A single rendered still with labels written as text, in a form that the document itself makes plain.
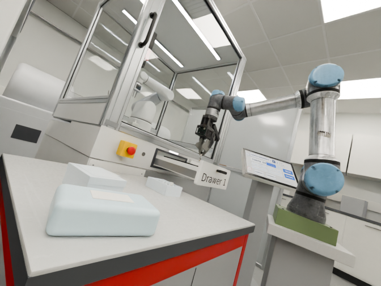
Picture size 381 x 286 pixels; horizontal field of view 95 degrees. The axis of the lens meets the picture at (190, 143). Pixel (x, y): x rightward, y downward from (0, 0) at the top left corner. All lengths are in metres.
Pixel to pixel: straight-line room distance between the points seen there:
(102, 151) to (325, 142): 0.92
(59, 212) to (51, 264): 0.06
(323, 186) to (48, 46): 4.16
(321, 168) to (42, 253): 0.78
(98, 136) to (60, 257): 0.64
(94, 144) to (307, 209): 0.94
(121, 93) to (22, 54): 3.31
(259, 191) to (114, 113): 1.36
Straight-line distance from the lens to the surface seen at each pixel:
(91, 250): 0.27
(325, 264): 0.94
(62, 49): 4.22
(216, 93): 0.98
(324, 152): 0.84
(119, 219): 0.29
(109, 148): 0.88
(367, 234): 3.63
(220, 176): 0.94
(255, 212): 1.75
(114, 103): 0.88
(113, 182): 0.43
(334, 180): 0.81
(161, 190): 0.67
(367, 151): 4.11
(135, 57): 0.96
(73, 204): 0.28
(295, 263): 0.93
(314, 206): 0.94
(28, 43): 4.16
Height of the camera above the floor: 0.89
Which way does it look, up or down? 7 degrees up
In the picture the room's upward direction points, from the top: 17 degrees clockwise
